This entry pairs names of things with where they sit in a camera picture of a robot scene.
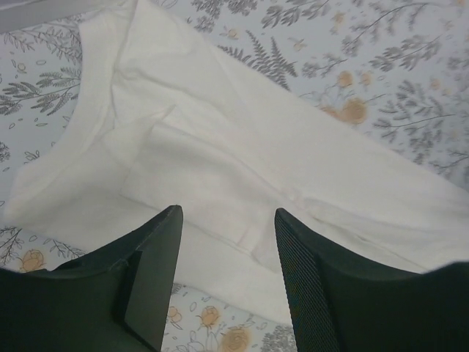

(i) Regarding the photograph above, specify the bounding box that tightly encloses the floral patterned table cloth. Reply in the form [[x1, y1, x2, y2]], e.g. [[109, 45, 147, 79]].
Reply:
[[0, 0, 469, 352]]

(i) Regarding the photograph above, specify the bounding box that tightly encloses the white t shirt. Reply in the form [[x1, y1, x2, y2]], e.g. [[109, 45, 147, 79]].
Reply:
[[4, 1, 468, 324]]

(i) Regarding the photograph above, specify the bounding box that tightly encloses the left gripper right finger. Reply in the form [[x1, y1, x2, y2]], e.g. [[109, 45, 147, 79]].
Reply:
[[274, 208, 468, 351]]

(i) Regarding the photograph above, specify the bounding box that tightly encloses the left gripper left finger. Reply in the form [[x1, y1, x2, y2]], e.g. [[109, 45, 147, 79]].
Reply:
[[1, 205, 182, 351]]

